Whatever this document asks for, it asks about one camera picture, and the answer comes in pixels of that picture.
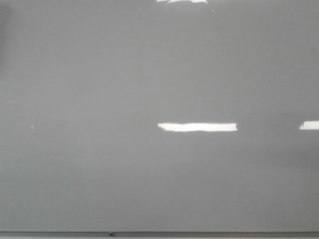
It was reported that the grey aluminium whiteboard frame rail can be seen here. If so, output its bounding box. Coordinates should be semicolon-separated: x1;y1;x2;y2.
0;231;319;239

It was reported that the white glossy whiteboard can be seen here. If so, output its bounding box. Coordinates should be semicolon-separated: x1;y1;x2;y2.
0;0;319;232

